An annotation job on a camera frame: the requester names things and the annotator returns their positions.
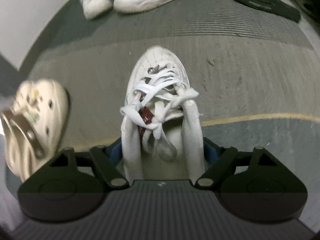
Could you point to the grey striped floor mat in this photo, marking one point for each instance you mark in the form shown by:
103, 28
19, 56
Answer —
239, 65

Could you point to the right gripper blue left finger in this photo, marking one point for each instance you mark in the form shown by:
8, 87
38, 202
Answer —
114, 152

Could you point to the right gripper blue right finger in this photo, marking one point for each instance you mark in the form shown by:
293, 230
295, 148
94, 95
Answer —
210, 151

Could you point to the dark green floor mat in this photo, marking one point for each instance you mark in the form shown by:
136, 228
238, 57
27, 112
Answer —
69, 25

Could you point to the cream clog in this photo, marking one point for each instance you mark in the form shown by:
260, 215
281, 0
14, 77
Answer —
33, 125

